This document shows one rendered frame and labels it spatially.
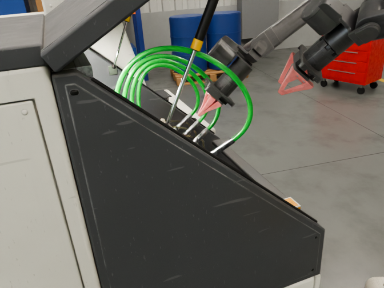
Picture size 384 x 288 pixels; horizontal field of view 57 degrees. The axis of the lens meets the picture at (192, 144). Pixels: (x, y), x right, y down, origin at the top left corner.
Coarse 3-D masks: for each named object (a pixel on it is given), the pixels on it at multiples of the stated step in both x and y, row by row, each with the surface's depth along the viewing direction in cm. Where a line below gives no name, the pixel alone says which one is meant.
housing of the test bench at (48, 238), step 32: (0, 32) 70; (32, 32) 66; (0, 64) 51; (32, 64) 53; (0, 96) 53; (32, 96) 55; (0, 128) 55; (32, 128) 57; (0, 160) 57; (32, 160) 58; (64, 160) 60; (0, 192) 59; (32, 192) 61; (64, 192) 63; (0, 224) 61; (32, 224) 63; (64, 224) 65; (0, 256) 63; (32, 256) 65; (64, 256) 68
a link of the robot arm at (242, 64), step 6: (240, 54) 100; (240, 60) 98; (246, 60) 100; (234, 66) 99; (240, 66) 98; (246, 66) 98; (234, 72) 99; (240, 72) 99; (246, 72) 99; (240, 78) 100
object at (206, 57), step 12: (156, 48) 88; (168, 48) 88; (180, 48) 88; (132, 60) 89; (216, 60) 89; (228, 72) 90; (120, 84) 92; (240, 84) 91; (252, 108) 94; (240, 132) 97
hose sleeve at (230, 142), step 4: (228, 140) 98; (232, 140) 97; (224, 144) 98; (228, 144) 98; (232, 144) 98; (216, 148) 99; (220, 148) 99; (224, 148) 99; (212, 152) 100; (216, 152) 99; (220, 152) 99
